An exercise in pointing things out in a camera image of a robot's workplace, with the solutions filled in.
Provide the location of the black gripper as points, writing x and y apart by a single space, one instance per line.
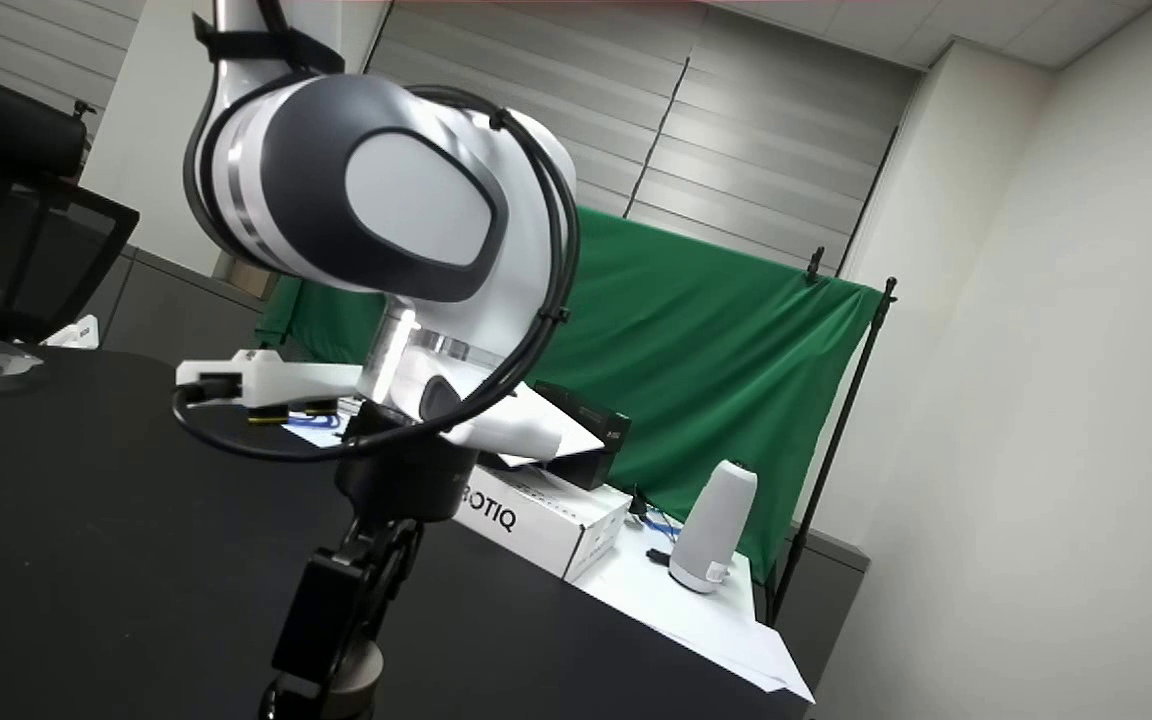
346 591

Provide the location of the dark bottle with white cap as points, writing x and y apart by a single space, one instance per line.
346 697

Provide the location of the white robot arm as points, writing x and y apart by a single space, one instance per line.
433 198

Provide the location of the white Robotiq cardboard box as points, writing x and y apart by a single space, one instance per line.
543 516

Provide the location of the black box with white lid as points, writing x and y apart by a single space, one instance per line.
578 434

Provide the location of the white table cover sheet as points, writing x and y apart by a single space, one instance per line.
721 627

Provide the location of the white upright device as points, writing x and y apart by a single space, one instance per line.
715 528

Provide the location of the green backdrop cloth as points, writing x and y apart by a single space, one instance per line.
709 358

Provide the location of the black backdrop stand pole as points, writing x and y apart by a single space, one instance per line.
825 458

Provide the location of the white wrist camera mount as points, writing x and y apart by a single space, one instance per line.
263 378

